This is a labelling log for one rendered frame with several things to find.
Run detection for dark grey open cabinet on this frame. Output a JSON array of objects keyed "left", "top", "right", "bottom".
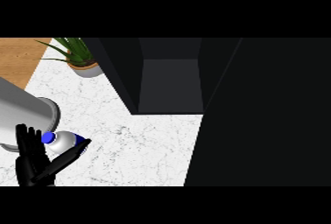
[{"left": 82, "top": 38, "right": 245, "bottom": 116}]

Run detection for water bottle with blue cap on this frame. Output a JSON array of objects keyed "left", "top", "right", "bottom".
[{"left": 41, "top": 130, "right": 91, "bottom": 156}]

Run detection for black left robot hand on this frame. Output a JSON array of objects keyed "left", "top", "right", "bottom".
[{"left": 15, "top": 123, "right": 94, "bottom": 187}]

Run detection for potted green plant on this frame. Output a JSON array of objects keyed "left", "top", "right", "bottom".
[{"left": 36, "top": 38, "right": 106, "bottom": 79}]

